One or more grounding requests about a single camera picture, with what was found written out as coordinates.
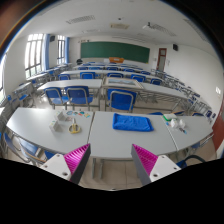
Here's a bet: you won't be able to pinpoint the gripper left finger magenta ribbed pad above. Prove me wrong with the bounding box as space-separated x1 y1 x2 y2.
39 143 92 185

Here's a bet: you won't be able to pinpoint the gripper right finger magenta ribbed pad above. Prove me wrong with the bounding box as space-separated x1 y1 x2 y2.
130 143 182 187

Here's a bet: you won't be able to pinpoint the blue folded towel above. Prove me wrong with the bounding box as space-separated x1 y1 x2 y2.
112 113 154 132

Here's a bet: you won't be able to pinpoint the grey desk front left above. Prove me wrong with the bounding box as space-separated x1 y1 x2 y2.
7 108 93 154

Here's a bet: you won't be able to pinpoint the grey desk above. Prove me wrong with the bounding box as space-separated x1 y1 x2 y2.
89 111 176 159
163 116 213 150
7 108 93 154

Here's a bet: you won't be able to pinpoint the grey desk front middle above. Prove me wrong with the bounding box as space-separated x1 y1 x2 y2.
89 111 176 159

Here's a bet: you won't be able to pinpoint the small white box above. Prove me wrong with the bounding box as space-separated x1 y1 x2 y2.
49 121 60 131

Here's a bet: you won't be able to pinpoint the crumpled white plastic bag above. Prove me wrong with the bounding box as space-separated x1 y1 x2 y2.
170 119 185 129

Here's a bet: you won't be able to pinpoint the white carton box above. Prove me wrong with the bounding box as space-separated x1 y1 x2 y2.
54 111 65 121

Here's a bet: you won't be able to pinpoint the colourful flat cards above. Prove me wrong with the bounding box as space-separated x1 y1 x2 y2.
66 111 91 118

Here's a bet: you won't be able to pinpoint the grey desk front right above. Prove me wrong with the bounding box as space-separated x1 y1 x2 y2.
163 116 213 150

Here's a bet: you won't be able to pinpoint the blue chair under front desk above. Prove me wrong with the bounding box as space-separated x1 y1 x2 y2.
2 132 48 165

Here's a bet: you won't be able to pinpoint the blue chair second row right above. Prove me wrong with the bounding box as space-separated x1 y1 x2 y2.
107 88 137 112

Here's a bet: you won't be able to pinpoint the blue chair second row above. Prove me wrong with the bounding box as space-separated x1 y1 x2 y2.
44 87 69 108
107 88 137 112
65 86 93 109

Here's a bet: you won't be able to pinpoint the blue chair second row middle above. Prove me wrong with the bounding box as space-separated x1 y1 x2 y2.
65 86 93 109

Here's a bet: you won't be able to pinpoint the blue chair second row left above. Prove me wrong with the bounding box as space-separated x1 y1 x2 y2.
44 87 69 108

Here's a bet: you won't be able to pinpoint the grey desk second row left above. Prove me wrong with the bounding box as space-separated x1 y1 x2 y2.
38 79 102 91

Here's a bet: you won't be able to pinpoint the grey desk second row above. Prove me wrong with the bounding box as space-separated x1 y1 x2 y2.
38 79 102 91
102 77 187 102

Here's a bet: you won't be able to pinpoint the grey desk second row right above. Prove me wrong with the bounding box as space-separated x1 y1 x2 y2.
102 77 187 102

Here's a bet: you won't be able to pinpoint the orange lectern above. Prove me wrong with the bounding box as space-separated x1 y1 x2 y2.
109 57 124 63

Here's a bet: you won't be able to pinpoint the green chalkboard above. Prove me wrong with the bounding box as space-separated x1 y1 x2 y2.
81 42 150 63

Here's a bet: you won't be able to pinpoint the brown door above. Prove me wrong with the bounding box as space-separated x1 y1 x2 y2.
157 48 167 71

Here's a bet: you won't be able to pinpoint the window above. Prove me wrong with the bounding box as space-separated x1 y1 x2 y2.
57 35 65 65
25 33 44 78

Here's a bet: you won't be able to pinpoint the left window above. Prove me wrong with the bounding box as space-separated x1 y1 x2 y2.
25 33 44 78

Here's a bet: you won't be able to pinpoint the blue curtain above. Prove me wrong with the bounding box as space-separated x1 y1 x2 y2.
44 34 50 70

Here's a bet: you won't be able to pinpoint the ceiling projector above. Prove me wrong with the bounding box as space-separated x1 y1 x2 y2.
143 22 155 31

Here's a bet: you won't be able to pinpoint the wall loudspeaker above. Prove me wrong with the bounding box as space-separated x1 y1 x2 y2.
173 44 178 51

